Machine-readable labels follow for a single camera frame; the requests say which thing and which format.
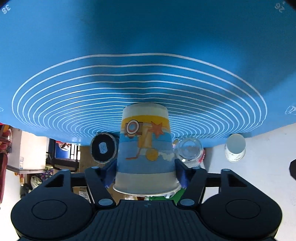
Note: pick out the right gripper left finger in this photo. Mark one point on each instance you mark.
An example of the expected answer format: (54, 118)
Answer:
(98, 180)

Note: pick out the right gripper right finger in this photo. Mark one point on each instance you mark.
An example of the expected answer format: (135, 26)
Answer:
(193, 180)

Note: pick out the paper cup with beach print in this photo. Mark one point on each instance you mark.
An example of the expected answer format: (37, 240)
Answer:
(145, 160)

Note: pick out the white paper cup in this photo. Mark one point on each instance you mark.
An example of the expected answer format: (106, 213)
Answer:
(235, 147)

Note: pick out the clear glass jar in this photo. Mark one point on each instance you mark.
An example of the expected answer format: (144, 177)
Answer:
(189, 150)

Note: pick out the black cylindrical bottle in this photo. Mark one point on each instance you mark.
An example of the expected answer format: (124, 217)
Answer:
(104, 148)

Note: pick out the black chair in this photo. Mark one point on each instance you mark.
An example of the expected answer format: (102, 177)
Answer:
(62, 155)

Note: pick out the white chest freezer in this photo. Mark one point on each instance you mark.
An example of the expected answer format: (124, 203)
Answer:
(28, 152)

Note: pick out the blue silicone baking mat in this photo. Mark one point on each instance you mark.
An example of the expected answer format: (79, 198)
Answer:
(69, 68)

